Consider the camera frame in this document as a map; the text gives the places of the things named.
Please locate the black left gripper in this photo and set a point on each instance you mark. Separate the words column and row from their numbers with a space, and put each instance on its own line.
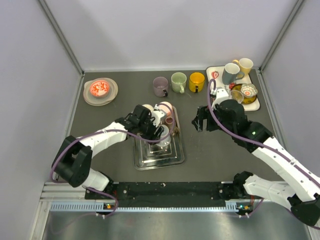
column 151, row 136

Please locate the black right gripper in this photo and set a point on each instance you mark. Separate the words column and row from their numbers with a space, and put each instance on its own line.
column 203, row 113

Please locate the light grey ceramic mug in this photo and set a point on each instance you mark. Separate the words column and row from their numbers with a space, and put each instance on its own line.
column 165, row 135

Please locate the yellow ceramic mug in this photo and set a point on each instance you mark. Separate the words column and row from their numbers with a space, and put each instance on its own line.
column 196, row 82

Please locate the light green ceramic mug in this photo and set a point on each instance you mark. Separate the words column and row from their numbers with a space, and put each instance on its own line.
column 178, row 82

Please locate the purple ceramic mug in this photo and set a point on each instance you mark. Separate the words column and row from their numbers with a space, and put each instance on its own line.
column 160, row 86

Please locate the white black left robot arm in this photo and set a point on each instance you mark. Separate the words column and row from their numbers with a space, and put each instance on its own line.
column 73, row 160

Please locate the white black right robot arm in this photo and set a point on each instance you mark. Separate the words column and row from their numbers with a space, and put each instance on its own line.
column 300, row 191

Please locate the cream ceramic mug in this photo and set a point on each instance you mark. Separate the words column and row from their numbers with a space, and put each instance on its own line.
column 148, row 106

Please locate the brown striped small mug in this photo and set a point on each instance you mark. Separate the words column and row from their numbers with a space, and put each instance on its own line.
column 171, row 124

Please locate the pink ceramic mug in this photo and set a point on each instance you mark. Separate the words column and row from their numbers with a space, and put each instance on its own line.
column 166, row 107

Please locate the dark grey tall mug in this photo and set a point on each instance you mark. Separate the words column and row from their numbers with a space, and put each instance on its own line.
column 231, row 73

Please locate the pale yellow mug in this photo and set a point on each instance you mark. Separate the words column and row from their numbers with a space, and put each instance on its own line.
column 245, row 65

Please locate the silver metal tray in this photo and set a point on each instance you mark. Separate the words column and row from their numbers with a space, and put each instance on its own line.
column 147, row 157

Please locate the clear glass cup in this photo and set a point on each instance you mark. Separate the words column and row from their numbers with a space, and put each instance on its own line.
column 237, row 95

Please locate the strawberry print white tray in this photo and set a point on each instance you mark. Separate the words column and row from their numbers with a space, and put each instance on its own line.
column 249, row 104

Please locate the yellow ceramic bowl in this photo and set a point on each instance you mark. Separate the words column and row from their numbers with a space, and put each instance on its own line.
column 246, row 100

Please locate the blue patterned small bowl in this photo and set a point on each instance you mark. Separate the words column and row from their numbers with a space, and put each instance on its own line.
column 249, row 90

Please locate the red patterned bowl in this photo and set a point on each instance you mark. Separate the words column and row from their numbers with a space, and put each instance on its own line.
column 99, row 88

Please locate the grey ceramic plate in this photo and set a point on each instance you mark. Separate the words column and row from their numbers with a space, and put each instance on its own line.
column 97, row 102

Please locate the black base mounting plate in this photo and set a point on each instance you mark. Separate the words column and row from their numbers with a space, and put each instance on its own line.
column 175, row 194

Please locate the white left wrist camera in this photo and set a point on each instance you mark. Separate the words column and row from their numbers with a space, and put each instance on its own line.
column 158, row 114

